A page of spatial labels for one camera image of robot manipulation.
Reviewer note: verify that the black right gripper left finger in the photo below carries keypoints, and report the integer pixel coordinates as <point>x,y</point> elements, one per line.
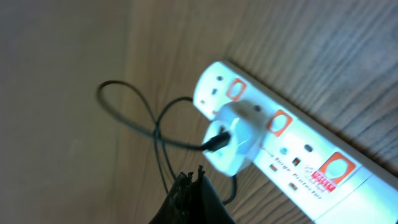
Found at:
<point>175,208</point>

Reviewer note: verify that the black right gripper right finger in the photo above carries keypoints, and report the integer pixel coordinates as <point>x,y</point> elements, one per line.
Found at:
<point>207,207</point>

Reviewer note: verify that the white power strip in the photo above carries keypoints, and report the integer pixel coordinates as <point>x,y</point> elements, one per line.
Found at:
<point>330,181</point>

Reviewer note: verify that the white charger plug adapter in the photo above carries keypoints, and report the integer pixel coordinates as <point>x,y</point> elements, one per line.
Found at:
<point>245,126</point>

